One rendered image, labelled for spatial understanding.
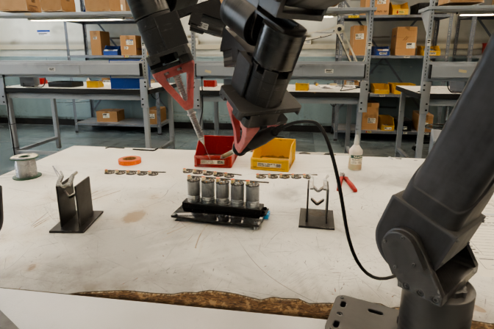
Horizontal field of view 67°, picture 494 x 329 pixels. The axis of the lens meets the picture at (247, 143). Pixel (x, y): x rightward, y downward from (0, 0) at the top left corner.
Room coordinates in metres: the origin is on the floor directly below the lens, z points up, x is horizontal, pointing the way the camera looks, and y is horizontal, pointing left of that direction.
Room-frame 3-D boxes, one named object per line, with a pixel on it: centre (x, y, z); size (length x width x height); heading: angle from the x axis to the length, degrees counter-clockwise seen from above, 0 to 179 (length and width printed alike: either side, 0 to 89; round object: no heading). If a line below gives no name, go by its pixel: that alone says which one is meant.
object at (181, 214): (0.62, 0.05, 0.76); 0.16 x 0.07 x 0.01; 76
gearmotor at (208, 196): (0.64, 0.07, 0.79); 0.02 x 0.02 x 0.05
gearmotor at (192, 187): (0.65, 0.10, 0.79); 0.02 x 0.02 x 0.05
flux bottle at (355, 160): (0.91, -0.28, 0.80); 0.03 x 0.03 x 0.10
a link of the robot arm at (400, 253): (0.32, -0.18, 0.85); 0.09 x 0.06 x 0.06; 130
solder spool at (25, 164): (0.85, 0.53, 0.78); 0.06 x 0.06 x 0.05
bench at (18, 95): (3.50, 1.45, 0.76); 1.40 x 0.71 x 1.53; 82
